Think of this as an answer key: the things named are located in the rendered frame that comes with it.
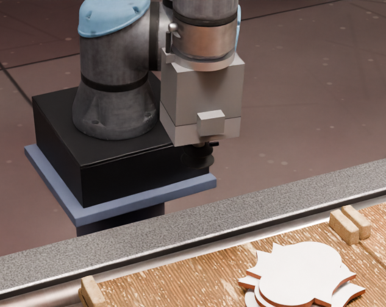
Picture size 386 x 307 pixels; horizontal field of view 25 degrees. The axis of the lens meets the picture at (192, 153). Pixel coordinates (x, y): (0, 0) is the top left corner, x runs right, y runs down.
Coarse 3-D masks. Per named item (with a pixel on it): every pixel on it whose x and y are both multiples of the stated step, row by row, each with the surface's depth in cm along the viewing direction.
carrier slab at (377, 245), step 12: (384, 204) 139; (372, 216) 136; (384, 216) 136; (372, 228) 134; (384, 228) 134; (360, 240) 131; (372, 240) 131; (384, 240) 131; (372, 252) 129; (384, 252) 129; (384, 264) 126
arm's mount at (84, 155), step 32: (32, 96) 163; (64, 96) 163; (64, 128) 154; (160, 128) 156; (64, 160) 153; (96, 160) 147; (128, 160) 150; (160, 160) 153; (96, 192) 150; (128, 192) 153
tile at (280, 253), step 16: (272, 256) 122; (288, 256) 122; (304, 256) 122; (320, 256) 122; (336, 256) 122; (256, 272) 119; (272, 272) 119; (288, 272) 119; (304, 272) 119; (320, 272) 119; (336, 272) 119; (352, 272) 119; (272, 288) 116; (288, 288) 116; (304, 288) 116; (320, 288) 116; (336, 288) 117; (272, 304) 115; (288, 304) 114; (304, 304) 114; (320, 304) 115
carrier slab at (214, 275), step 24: (264, 240) 131; (288, 240) 131; (312, 240) 131; (336, 240) 131; (168, 264) 126; (192, 264) 126; (216, 264) 126; (240, 264) 126; (360, 264) 126; (120, 288) 122; (144, 288) 122; (168, 288) 122; (192, 288) 122; (216, 288) 122; (240, 288) 122; (384, 288) 122
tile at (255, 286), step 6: (288, 246) 126; (258, 252) 125; (264, 252) 125; (258, 258) 123; (264, 258) 123; (258, 264) 122; (240, 282) 119; (246, 282) 119; (252, 282) 119; (258, 282) 119; (252, 288) 119; (258, 288) 118; (258, 294) 117; (258, 300) 116; (264, 300) 116; (264, 306) 115; (270, 306) 115; (324, 306) 116
